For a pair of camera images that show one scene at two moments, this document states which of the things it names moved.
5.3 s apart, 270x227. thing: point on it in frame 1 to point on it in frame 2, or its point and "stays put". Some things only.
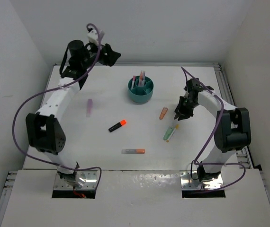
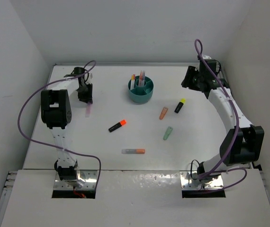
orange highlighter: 163,112 stays put
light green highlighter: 168,133 stays put
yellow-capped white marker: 176,127 to 132,86
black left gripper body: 105,59 to 85,91
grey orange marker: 133,151 stays put
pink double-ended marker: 140,79 stays put
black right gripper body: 185,104 to 193,79
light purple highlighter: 89,108 stays put
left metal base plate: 89,178 stays put
